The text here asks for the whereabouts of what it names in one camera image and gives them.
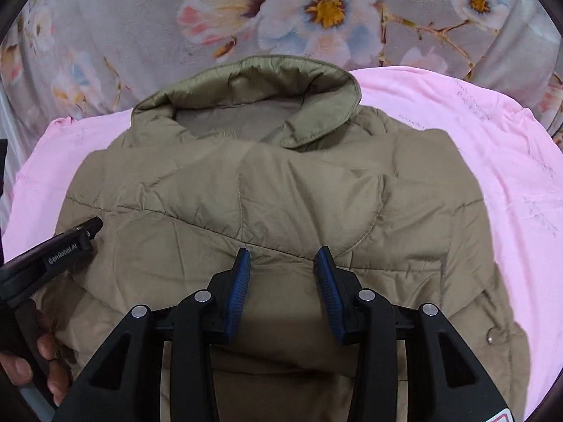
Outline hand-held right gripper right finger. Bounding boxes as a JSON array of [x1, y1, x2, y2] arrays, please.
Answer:
[[316, 246, 513, 422]]

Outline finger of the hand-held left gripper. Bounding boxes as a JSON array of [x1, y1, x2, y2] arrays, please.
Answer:
[[0, 217, 105, 306]]

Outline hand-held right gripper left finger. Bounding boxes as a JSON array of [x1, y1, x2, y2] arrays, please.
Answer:
[[53, 247, 252, 422]]

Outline khaki quilted puffer jacket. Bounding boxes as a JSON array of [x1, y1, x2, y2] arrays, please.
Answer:
[[33, 55, 531, 422]]

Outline person's left hand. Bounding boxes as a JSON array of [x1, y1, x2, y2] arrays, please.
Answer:
[[0, 309, 70, 407]]

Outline black object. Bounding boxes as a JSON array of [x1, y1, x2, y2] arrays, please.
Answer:
[[0, 140, 10, 196]]

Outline white satin cloth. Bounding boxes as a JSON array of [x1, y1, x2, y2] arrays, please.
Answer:
[[0, 83, 16, 238]]

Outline pink bed sheet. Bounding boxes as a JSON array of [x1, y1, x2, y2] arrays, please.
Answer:
[[0, 67, 563, 422]]

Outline grey floral blanket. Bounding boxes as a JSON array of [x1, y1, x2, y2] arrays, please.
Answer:
[[0, 0, 563, 150]]

